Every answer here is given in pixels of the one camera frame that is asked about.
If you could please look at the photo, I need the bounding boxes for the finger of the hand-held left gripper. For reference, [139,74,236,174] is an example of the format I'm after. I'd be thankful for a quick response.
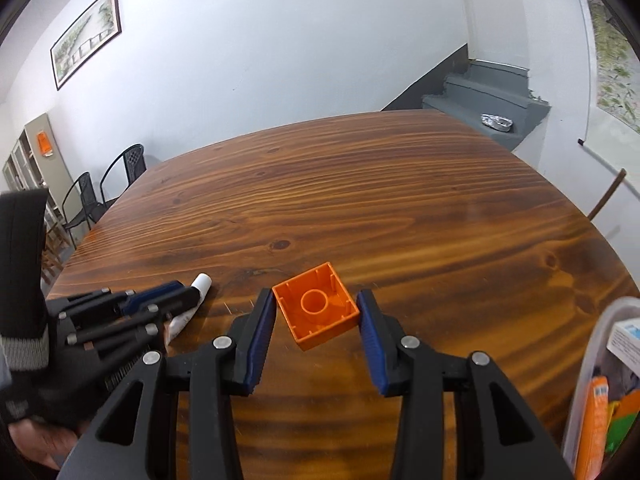
[65,305,173,357]
[47,280,201,322]

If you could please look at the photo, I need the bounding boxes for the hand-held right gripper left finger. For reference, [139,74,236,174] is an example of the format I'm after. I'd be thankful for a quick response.
[57,287,278,480]

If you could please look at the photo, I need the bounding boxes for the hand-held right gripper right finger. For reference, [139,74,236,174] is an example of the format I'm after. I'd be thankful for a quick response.
[356,288,576,480]

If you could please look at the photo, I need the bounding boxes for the white squeeze tube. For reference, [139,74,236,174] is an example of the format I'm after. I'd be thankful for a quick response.
[162,273,213,346]

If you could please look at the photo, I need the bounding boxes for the clear plastic container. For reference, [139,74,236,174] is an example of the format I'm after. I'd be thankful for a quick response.
[560,296,640,480]

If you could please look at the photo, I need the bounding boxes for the wooden desktop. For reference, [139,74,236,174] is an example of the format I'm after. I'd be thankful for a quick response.
[45,110,640,480]

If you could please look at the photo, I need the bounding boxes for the person's left hand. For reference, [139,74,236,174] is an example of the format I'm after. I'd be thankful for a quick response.
[7,414,84,472]

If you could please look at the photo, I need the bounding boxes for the wooden chair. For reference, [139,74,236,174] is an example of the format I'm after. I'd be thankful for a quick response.
[40,220,71,286]

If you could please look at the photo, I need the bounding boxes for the beige glass-door cabinet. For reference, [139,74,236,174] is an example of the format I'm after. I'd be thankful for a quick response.
[2,112,73,241]

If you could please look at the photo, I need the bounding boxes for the black metal chair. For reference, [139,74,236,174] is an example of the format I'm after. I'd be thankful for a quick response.
[100,144,146,198]
[62,171,108,248]

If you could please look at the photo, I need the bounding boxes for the framed landscape picture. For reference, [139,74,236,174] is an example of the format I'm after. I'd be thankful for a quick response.
[50,0,122,92]

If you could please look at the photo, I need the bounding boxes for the grey stairs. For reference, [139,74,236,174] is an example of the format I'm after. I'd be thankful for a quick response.
[381,42,551,151]

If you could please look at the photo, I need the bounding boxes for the wooden stick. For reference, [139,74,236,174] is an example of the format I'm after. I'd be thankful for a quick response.
[587,168,627,222]

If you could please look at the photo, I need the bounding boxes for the white door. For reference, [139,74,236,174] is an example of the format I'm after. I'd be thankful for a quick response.
[462,0,531,68]

